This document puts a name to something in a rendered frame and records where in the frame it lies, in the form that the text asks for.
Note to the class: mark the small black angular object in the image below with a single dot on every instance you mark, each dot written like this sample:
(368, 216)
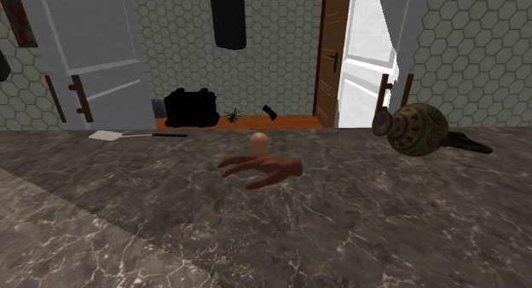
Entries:
(270, 112)

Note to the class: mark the flesh-coloured hand figure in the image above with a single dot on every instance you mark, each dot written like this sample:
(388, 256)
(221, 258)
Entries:
(277, 167)

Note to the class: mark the small black spider figure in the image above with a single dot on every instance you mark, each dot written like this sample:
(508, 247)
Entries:
(233, 117)

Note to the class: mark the black bag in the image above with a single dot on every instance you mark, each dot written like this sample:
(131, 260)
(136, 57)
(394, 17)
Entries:
(191, 108)

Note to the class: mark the small grey box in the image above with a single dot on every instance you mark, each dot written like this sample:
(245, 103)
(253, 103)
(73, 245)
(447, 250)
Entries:
(158, 108)

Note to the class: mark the brown wooden door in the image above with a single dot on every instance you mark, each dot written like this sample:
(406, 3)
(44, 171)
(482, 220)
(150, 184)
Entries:
(330, 29)

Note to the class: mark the black hanging cylinder shape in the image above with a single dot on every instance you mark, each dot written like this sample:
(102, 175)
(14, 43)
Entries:
(228, 17)

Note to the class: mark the patterned ceramic vase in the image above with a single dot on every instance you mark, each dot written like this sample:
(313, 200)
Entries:
(415, 130)

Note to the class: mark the black rounded wall object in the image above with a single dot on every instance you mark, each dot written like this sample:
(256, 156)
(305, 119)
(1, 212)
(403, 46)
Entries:
(3, 67)

